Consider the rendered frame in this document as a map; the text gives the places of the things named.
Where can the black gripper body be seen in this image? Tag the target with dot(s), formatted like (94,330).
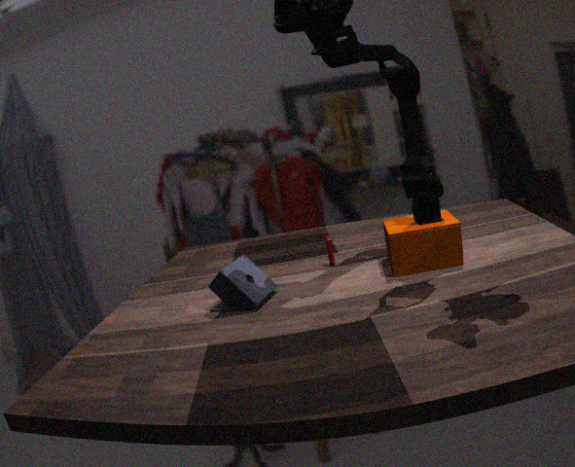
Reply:
(308,22)

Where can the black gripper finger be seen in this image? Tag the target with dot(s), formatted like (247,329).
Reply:
(284,9)

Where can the dark red cylinder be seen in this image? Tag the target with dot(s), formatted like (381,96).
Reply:
(330,251)

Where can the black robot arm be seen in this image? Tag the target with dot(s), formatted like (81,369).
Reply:
(418,174)

